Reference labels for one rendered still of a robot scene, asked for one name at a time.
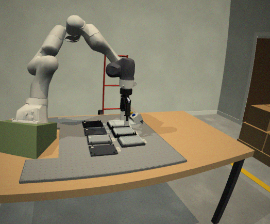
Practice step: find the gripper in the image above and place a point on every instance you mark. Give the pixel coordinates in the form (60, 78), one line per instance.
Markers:
(125, 105)

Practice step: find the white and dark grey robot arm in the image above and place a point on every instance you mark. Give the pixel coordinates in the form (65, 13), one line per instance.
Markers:
(44, 64)

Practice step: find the beige button panel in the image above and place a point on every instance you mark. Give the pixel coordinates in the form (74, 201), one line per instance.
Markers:
(135, 116)

